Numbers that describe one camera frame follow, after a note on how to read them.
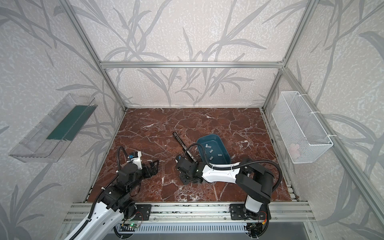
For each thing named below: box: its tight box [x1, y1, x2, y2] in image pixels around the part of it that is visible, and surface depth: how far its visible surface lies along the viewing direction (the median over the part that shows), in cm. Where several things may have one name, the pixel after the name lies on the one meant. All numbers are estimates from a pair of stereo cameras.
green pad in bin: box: [46, 104, 98, 141], surface depth 70 cm
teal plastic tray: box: [197, 134, 231, 164], surface depth 98 cm
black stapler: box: [172, 132, 198, 163], surface depth 99 cm
